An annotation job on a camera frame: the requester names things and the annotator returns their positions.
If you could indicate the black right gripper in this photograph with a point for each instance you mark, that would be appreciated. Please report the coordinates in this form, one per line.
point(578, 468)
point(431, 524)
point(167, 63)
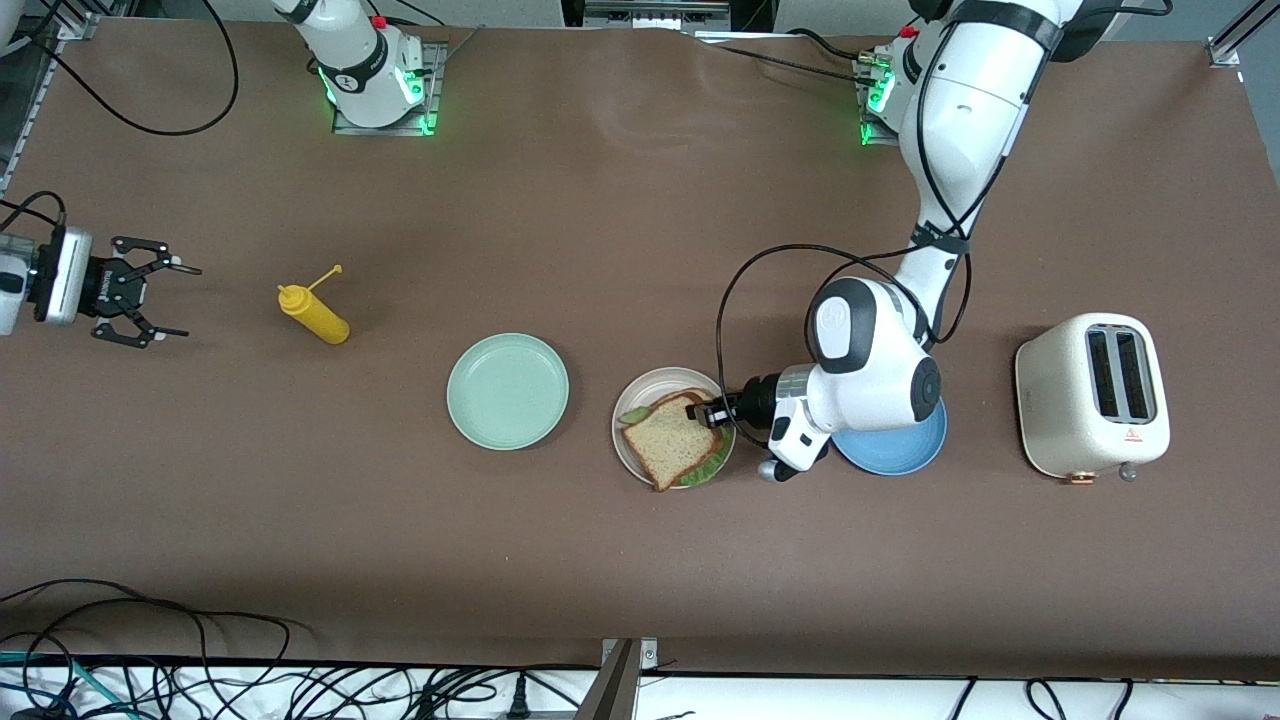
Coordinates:
point(104, 285)

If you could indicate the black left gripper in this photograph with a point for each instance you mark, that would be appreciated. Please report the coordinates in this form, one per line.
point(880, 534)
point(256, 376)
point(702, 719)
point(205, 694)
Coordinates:
point(757, 397)

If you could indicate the brown toasted bread slice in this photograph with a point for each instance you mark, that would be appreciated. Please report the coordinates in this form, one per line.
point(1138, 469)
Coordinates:
point(670, 440)

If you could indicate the green lettuce leaf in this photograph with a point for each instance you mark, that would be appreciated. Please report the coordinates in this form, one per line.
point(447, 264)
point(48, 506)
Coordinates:
point(708, 468)

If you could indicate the yellow squeeze bottle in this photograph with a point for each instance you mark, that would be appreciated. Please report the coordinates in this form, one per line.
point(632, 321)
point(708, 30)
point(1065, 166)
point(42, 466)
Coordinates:
point(320, 318)

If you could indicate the beige plate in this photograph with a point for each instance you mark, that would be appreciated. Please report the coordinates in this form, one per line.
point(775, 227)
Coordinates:
point(645, 385)

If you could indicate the blue plate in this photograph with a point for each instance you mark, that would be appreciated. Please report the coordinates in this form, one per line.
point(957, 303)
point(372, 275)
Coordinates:
point(900, 455)

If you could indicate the mint green plate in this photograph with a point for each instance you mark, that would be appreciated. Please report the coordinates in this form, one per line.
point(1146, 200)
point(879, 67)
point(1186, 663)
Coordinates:
point(508, 392)

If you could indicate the brown table cover mat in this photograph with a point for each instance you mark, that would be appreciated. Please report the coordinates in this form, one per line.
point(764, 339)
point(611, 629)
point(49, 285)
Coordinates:
point(640, 560)

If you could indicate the white toaster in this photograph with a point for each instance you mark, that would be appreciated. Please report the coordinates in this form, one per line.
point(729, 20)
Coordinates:
point(1050, 400)

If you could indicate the black power plug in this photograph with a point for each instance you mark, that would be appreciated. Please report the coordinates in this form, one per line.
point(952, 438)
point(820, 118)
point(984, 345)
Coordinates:
point(518, 697)

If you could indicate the aluminium frame profile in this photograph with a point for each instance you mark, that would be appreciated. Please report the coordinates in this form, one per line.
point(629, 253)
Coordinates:
point(40, 90)
point(1235, 35)

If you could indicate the aluminium table bracket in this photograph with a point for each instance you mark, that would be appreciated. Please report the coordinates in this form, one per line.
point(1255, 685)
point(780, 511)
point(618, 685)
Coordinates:
point(625, 660)

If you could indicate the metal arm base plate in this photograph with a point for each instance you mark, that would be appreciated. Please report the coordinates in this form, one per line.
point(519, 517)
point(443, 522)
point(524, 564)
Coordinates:
point(434, 100)
point(872, 135)

